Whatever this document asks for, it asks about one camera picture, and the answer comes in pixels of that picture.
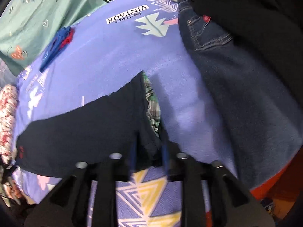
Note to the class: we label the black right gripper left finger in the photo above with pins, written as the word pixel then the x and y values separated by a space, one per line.
pixel 67 204

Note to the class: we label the green printed blanket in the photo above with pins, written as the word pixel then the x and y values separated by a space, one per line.
pixel 28 26

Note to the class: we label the blue denim jeans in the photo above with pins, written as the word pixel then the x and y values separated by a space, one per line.
pixel 263 120

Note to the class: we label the floral bolster pillow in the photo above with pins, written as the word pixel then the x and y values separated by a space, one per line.
pixel 9 105

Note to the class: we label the dark navy pants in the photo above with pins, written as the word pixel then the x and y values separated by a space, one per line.
pixel 126 122

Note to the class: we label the blue folded garment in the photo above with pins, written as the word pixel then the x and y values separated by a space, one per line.
pixel 60 41

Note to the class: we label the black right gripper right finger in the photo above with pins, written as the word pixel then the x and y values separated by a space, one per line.
pixel 231 202

